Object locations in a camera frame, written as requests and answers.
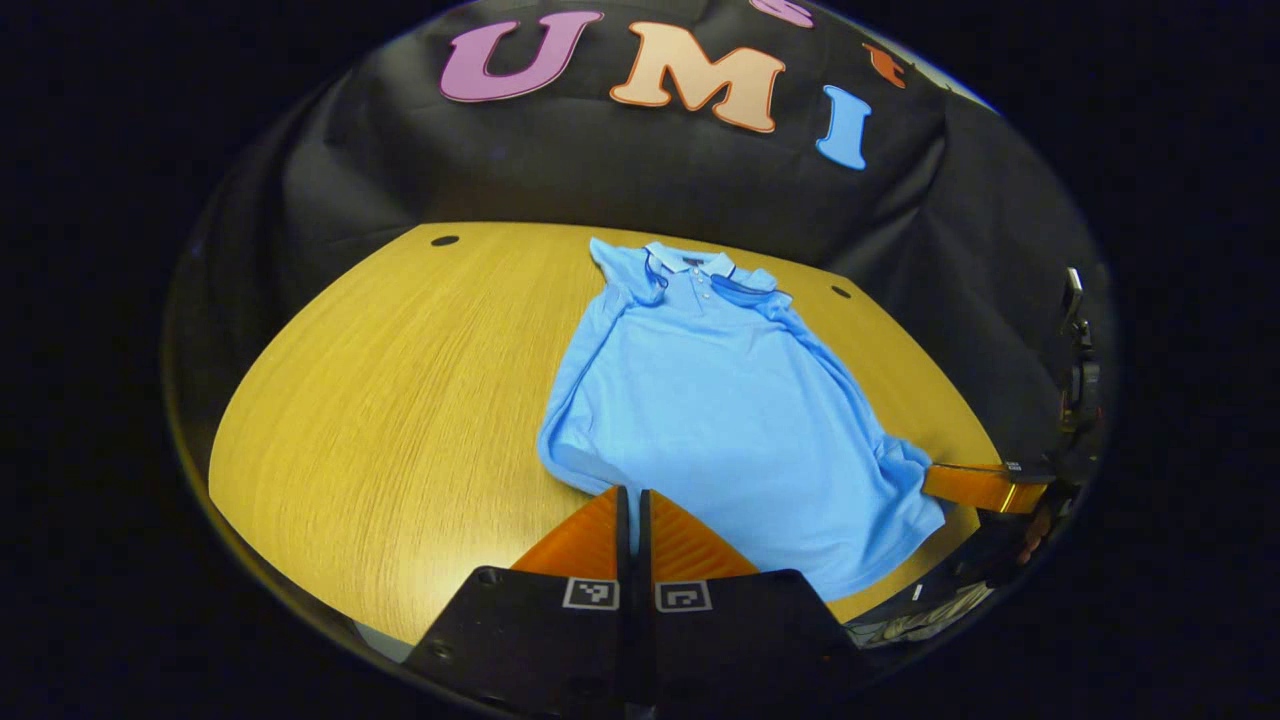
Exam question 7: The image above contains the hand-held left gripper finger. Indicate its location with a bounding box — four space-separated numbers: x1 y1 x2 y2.
400 486 639 720
638 488 869 716

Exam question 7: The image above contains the light blue polo T-shirt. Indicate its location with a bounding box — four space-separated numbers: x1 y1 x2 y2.
536 237 949 602

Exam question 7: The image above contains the black tripod stand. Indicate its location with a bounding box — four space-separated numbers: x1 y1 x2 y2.
1056 266 1105 441

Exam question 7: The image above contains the person's grey patterned clothing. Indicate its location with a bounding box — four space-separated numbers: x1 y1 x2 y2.
846 578 1001 649

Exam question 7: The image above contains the black backdrop cloth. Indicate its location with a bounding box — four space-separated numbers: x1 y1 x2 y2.
165 0 1111 471

